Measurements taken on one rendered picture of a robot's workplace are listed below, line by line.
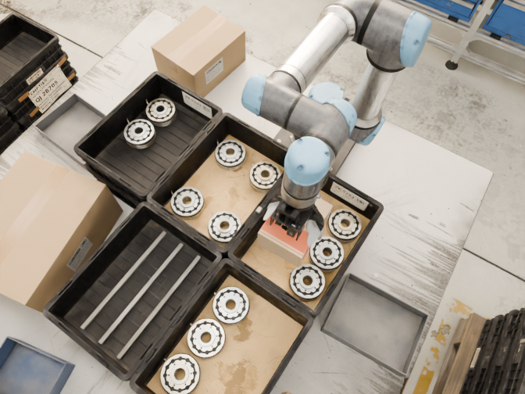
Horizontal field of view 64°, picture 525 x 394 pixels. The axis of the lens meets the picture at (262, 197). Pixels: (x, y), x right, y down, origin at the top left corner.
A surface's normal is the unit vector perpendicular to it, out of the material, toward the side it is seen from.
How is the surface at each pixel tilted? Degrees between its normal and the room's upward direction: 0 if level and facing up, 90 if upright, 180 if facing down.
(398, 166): 0
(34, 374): 0
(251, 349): 0
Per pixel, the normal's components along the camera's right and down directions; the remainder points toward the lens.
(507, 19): -0.52, 0.76
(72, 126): 0.03, -0.44
